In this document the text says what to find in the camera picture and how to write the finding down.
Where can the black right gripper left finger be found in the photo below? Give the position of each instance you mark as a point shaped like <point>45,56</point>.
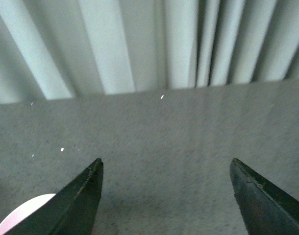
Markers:
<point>72,211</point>

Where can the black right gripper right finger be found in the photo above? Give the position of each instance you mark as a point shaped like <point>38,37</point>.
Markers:
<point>265,208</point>

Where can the pale pink bowl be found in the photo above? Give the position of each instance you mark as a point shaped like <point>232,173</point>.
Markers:
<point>23,211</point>

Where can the white curtain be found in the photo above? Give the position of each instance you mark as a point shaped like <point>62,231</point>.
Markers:
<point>56,49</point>

